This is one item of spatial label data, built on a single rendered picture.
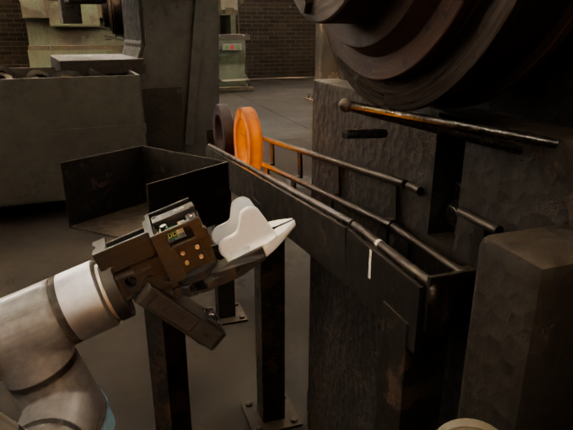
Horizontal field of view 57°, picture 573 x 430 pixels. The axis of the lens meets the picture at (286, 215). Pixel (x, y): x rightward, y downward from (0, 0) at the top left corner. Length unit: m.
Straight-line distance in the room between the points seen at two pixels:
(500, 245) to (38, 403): 0.46
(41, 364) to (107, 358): 1.21
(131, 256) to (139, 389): 1.11
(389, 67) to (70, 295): 0.40
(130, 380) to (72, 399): 1.09
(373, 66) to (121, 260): 0.35
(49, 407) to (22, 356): 0.06
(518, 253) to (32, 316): 0.45
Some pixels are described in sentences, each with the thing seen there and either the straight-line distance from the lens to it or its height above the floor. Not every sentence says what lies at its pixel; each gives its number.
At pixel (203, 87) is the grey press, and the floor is 0.61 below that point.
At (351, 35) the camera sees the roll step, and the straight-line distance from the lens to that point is 0.64.
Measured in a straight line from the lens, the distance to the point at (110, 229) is 1.11.
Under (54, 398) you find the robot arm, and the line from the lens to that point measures 0.61.
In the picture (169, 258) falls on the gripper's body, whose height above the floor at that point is 0.75.
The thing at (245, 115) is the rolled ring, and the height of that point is 0.76.
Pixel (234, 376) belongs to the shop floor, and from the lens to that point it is 1.65.
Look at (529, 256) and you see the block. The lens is 0.47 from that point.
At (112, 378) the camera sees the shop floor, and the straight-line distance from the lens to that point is 1.72.
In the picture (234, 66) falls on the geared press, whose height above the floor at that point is 0.39.
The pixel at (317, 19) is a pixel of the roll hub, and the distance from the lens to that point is 0.60.
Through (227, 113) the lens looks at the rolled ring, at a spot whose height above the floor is 0.73.
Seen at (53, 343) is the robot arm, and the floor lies 0.68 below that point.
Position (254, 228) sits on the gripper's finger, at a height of 0.77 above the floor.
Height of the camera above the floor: 0.97
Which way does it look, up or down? 19 degrees down
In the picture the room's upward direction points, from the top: straight up
